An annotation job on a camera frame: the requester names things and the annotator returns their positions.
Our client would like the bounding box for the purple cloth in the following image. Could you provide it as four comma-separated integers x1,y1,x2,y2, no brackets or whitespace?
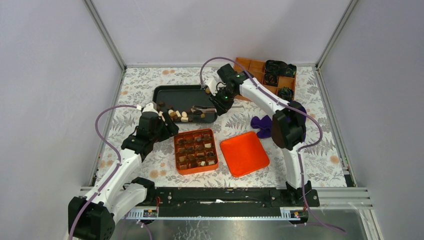
250,115,272,139

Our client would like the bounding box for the black chocolate tray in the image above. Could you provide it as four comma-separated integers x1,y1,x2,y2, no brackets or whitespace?
152,84,218,124

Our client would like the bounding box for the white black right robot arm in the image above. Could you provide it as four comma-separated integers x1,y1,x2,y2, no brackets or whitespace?
201,64,312,207

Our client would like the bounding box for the orange compartment organizer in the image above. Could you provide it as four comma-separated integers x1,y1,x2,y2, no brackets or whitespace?
233,57,296,102

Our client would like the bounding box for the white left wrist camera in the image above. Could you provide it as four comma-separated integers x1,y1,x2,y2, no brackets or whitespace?
141,102,159,115

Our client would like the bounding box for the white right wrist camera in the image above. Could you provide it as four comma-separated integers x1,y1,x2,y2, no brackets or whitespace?
203,77,218,95

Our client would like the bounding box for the orange chocolate box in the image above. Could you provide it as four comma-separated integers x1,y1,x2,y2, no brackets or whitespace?
173,128,219,175

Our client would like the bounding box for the orange box lid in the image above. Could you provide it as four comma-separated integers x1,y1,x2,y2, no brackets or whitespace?
220,131,270,178

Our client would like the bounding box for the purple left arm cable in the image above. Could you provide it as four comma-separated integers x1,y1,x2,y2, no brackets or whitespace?
67,104,143,240

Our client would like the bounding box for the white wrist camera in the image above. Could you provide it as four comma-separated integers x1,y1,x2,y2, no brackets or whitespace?
141,102,159,115
203,77,218,95

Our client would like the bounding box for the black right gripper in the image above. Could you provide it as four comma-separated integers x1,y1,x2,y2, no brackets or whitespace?
208,87,237,116

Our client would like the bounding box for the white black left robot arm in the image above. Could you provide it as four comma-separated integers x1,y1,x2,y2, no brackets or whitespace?
68,108,179,240

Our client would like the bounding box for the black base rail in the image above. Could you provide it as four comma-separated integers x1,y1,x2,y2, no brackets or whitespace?
137,187,320,218

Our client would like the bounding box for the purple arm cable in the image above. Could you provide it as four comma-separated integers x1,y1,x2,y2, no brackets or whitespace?
67,104,143,240
199,56,347,234

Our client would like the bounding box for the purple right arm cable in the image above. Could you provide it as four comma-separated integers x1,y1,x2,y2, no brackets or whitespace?
199,56,347,234

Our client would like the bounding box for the metal tongs white handle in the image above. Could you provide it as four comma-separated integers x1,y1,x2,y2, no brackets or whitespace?
191,104,244,115

